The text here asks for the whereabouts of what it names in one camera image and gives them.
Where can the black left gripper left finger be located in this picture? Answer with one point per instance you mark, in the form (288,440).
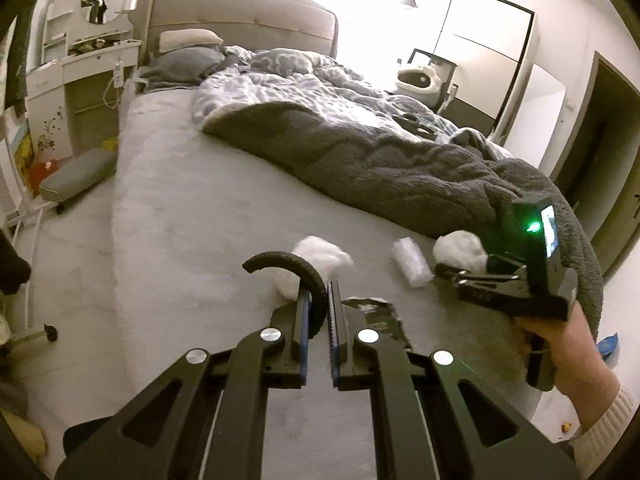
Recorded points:
(286,361)

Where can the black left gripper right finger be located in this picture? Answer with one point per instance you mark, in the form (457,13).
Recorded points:
(351,368)

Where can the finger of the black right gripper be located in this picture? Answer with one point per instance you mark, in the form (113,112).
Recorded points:
(492,291)
(497,266)

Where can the person's right hand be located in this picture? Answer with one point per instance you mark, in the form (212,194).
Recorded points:
(580,372)

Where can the grey fluffy blanket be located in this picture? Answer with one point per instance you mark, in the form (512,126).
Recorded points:
(431,188)

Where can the grey bed with mattress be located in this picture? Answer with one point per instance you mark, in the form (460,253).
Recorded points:
(189,208)

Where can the rolling clothes rack base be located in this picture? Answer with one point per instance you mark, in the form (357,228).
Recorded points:
(13,228)

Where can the grey cushioned stool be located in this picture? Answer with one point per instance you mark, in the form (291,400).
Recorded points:
(77,176)

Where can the patterned grey white duvet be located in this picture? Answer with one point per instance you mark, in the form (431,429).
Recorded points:
(327,87)

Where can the red box on floor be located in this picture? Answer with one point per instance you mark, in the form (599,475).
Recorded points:
(40,171)

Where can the grey blue pillow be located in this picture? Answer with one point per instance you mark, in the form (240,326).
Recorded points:
(184,67)

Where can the white dressing table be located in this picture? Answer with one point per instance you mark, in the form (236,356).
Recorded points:
(87,52)

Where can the cream pillow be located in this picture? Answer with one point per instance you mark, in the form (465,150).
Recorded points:
(171,40)

